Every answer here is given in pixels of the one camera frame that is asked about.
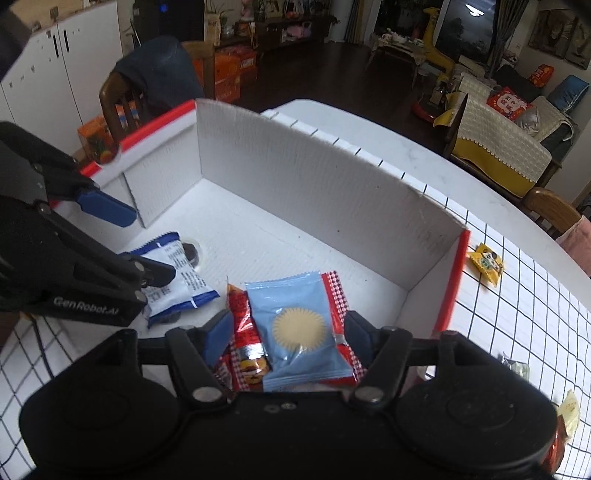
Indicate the light blue snack packet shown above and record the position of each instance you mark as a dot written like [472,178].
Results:
[300,332]

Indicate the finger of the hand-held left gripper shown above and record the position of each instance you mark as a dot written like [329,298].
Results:
[108,207]
[147,274]

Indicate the black cabinet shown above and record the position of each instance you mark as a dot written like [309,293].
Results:
[168,21]

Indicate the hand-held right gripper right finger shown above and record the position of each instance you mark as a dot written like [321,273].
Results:
[358,338]

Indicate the blue cushion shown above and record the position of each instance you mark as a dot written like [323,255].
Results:
[570,92]

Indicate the small yellow snack packet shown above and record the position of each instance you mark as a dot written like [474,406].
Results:
[485,264]

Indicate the wooden chair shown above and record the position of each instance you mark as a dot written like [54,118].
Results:
[115,101]
[549,210]

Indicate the red snack packet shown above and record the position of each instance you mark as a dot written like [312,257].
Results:
[244,341]

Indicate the red ride-on toy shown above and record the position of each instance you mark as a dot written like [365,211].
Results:
[425,110]

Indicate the cream covered wooden sofa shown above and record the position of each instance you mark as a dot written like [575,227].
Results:
[498,138]

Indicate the maroon snack packet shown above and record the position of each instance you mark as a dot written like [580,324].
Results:
[556,450]

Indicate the grey curtain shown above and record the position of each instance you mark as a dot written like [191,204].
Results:
[503,27]
[359,18]

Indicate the red cardboard box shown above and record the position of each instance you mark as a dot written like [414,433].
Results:
[300,184]

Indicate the orange fruit carton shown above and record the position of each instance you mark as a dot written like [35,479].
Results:
[97,141]

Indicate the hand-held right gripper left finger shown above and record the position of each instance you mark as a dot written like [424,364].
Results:
[218,336]

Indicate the dark sofa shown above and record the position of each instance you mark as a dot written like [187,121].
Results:
[512,78]

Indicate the red printed cushion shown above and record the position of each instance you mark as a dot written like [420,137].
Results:
[508,104]

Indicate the dark blue jacket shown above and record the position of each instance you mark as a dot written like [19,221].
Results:
[157,69]

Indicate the pink cloth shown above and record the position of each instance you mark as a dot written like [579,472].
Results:
[577,244]

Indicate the dark framed wall picture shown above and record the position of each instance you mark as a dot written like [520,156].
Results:
[551,30]
[581,44]

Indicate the dark television cabinet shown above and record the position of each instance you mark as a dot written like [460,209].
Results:
[277,39]

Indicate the blue white snack packet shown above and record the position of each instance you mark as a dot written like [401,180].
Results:
[184,295]

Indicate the red gift bag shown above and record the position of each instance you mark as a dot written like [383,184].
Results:
[541,76]

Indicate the pale yellow snack packet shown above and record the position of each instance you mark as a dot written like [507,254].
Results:
[569,410]

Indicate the wooden coffee table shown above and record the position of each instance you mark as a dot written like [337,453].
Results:
[397,44]

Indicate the white cabinet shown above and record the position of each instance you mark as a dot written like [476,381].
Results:
[55,55]

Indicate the orange gift boxes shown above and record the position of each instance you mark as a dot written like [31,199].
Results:
[231,74]

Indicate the checkered tablecloth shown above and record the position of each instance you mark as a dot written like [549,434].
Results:
[531,314]

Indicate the yellow giraffe toy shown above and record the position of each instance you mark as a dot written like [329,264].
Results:
[436,41]

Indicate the pink bag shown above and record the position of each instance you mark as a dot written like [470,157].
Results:
[298,32]

